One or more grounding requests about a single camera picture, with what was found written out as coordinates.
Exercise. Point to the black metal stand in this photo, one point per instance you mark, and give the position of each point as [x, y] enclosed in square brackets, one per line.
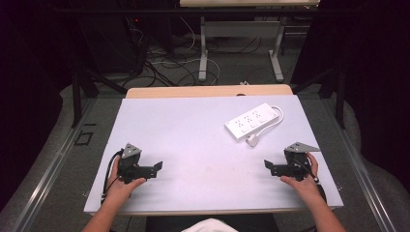
[335, 93]
[80, 93]

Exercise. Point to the person's white shirt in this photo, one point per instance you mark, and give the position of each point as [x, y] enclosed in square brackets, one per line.
[211, 226]

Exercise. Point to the white power strip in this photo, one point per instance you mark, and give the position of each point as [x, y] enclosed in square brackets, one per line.
[252, 121]

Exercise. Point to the black computer tower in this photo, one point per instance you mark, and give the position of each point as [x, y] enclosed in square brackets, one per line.
[111, 42]

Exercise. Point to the white table cover sheet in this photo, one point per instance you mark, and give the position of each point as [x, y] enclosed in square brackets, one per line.
[193, 145]

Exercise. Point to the person's dark trousers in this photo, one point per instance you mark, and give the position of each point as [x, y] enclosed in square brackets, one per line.
[257, 224]

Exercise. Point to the white metal desk frame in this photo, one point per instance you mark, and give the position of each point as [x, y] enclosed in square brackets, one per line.
[241, 30]

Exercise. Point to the aluminium floor rail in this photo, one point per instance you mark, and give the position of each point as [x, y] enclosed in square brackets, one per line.
[48, 174]
[361, 167]

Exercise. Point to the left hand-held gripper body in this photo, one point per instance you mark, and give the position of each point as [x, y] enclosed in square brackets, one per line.
[129, 164]

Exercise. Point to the person's right hand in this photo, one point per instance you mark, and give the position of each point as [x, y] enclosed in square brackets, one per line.
[304, 187]

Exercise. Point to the person's left hand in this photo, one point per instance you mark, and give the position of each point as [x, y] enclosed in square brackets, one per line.
[122, 190]

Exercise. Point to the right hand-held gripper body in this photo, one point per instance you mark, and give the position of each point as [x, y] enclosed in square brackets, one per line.
[296, 164]

